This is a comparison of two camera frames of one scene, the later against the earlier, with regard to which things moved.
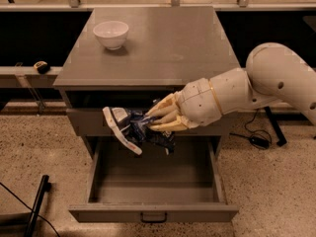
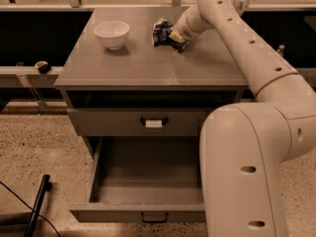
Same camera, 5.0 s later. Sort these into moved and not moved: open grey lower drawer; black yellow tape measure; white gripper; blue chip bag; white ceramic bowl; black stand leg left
Moved: blue chip bag; white gripper
Not moved: open grey lower drawer; white ceramic bowl; black yellow tape measure; black stand leg left
